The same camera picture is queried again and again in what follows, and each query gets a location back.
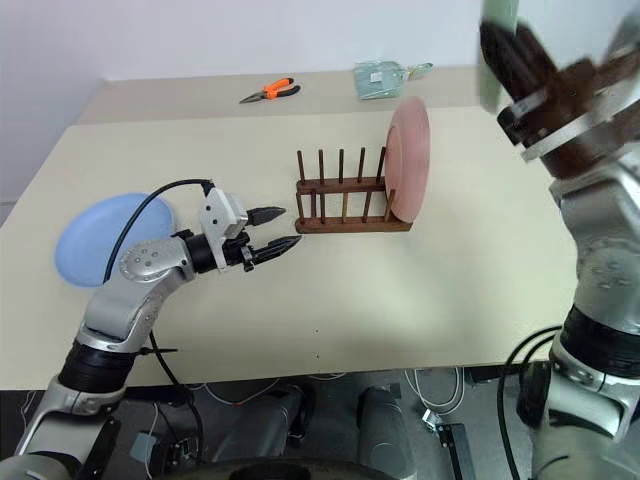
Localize pale green small tool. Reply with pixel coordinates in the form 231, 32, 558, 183
404, 61, 435, 82

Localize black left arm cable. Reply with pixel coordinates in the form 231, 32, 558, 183
102, 179, 217, 454

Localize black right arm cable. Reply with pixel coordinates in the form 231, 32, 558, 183
497, 323, 567, 480

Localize small grey box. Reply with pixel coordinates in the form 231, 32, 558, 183
131, 431, 160, 464

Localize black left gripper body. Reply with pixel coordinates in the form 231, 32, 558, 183
223, 208, 259, 274

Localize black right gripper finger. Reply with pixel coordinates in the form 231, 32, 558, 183
479, 20, 526, 104
515, 23, 564, 96

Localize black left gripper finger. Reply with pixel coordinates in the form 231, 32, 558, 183
252, 235, 305, 265
248, 205, 289, 230

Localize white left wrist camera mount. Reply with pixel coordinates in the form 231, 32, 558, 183
197, 187, 250, 274

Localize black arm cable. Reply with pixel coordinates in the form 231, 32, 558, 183
497, 323, 567, 480
102, 179, 217, 454

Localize blue plate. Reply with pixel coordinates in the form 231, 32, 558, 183
53, 192, 176, 289

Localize black metal floor bracket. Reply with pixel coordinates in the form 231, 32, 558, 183
435, 422, 475, 480

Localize orange handled pliers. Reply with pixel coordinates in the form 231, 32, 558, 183
238, 76, 303, 105

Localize pink plate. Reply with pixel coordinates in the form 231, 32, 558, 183
383, 97, 433, 224

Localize pale green plastic package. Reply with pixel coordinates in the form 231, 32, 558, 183
353, 59, 408, 102

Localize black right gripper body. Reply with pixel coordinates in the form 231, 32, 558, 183
537, 57, 614, 132

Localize green plate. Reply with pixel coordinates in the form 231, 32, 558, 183
478, 0, 522, 114

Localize wooden dish rack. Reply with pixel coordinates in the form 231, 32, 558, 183
293, 146, 414, 236

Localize dark rounded robot leg shape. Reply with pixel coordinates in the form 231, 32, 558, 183
357, 385, 425, 480
217, 383, 318, 469

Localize white floor cable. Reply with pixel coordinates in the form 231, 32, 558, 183
403, 367, 467, 417

